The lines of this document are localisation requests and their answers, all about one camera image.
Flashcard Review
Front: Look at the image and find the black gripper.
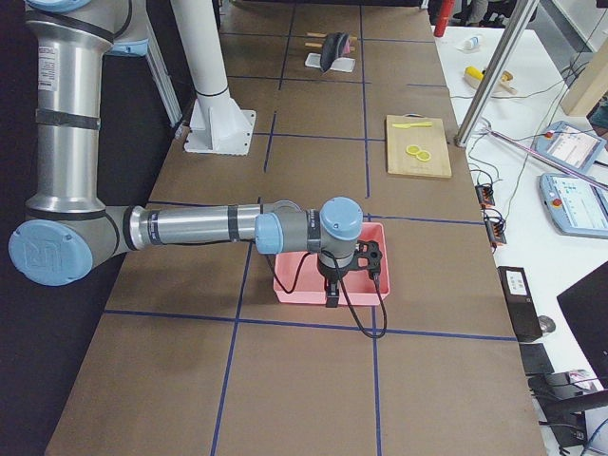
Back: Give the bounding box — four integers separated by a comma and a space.
316, 253, 350, 308

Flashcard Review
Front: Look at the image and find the grey cloth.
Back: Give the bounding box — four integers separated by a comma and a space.
320, 32, 350, 73

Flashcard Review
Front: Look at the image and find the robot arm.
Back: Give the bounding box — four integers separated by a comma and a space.
9, 1, 364, 308

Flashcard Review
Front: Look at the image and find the pink plastic bin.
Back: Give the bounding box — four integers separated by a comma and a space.
273, 222, 390, 306

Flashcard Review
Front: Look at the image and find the lemon slice far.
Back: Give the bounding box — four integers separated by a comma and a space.
406, 144, 421, 156

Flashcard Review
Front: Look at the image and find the lemon slice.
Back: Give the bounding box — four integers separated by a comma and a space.
416, 150, 431, 162
406, 144, 421, 156

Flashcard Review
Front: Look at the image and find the lemon slice near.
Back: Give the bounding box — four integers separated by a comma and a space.
416, 150, 431, 162

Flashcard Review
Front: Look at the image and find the wooden cutting board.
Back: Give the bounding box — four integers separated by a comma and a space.
386, 115, 452, 179

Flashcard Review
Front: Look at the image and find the yellow plastic knife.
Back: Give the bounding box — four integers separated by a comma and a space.
390, 121, 433, 129

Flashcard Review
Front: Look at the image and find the black adapter box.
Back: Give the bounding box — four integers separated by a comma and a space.
497, 266, 542, 343

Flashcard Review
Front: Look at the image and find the white rack tray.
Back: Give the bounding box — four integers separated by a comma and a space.
304, 52, 355, 73

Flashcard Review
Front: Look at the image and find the wooden rack bar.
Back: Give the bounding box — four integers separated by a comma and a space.
304, 32, 358, 49

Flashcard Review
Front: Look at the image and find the black monitor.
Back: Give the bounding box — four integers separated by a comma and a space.
558, 267, 607, 388

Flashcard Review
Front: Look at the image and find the teach pendant near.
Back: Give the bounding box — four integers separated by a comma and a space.
539, 173, 607, 238

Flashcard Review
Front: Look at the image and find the teach pendant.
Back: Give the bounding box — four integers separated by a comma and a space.
532, 121, 606, 173
539, 173, 607, 238

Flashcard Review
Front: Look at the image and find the yellow toy corn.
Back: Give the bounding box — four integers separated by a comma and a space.
465, 66, 484, 81

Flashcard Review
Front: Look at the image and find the teach pendant far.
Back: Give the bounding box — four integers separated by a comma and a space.
532, 121, 606, 173

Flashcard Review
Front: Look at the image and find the red fire extinguisher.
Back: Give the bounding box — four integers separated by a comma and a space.
433, 0, 455, 38

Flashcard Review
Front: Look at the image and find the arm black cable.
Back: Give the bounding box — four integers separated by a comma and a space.
256, 198, 389, 340

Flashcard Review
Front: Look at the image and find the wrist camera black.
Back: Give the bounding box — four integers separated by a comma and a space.
356, 240, 383, 277

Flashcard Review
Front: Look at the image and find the aluminium frame post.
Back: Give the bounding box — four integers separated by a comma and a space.
454, 0, 540, 147

